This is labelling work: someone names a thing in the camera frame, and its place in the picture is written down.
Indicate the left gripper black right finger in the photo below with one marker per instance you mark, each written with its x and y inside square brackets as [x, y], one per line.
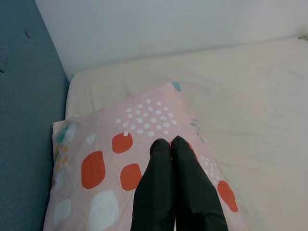
[197, 204]

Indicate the blue upholstered bed frame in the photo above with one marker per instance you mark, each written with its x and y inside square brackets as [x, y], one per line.
[24, 96]

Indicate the pink orange spotted pillow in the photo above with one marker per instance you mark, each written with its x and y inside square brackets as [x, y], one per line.
[96, 134]

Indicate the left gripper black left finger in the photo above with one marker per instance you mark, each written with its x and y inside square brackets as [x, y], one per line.
[156, 192]

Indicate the cream sheeted mattress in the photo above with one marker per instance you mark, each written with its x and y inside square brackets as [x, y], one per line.
[252, 120]

